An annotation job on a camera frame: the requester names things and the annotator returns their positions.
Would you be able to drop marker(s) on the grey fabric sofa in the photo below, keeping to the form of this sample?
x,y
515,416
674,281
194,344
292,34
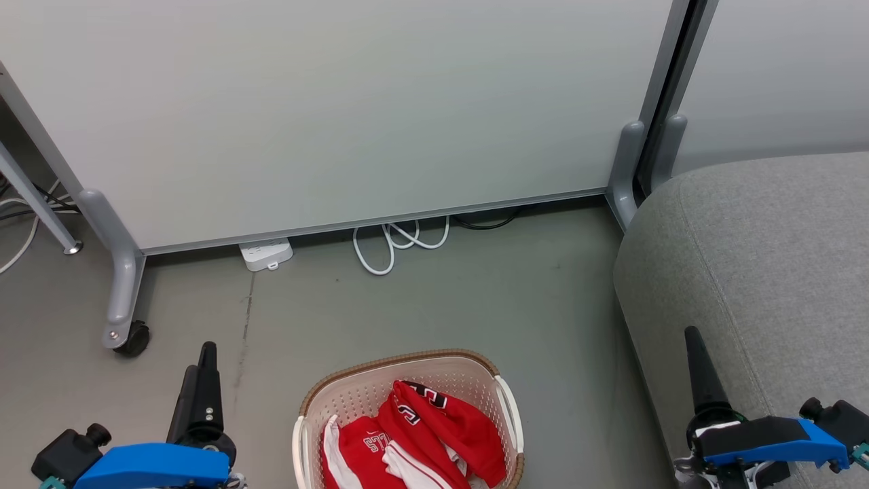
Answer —
x,y
767,272

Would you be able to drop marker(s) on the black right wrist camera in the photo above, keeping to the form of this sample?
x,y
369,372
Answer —
x,y
842,418

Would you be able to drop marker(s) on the red jersey with white letters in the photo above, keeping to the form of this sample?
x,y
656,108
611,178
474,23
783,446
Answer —
x,y
363,451

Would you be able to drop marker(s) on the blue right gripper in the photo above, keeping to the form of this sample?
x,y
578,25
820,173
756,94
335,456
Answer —
x,y
760,438

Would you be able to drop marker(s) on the grey metal table leg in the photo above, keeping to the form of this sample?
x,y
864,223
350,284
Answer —
x,y
37,204

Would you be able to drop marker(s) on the beige perforated laundry basket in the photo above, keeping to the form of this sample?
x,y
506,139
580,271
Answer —
x,y
360,397

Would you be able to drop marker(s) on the red jersey with black numbers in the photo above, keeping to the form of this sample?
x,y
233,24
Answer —
x,y
448,428

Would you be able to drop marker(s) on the grey partition leg with caster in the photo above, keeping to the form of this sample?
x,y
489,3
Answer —
x,y
121,272

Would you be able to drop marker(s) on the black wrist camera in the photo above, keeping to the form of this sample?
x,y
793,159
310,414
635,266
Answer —
x,y
68,451
842,418

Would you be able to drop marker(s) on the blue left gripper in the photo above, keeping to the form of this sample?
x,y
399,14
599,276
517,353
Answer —
x,y
153,467

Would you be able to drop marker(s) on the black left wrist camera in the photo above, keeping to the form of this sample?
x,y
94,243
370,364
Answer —
x,y
68,451

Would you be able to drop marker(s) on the white power strip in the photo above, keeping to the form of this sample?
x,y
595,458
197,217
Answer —
x,y
266,253

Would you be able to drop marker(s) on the black caster wheel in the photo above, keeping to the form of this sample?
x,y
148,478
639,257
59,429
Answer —
x,y
135,339

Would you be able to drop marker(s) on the large white partition panel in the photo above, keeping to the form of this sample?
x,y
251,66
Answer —
x,y
339,115

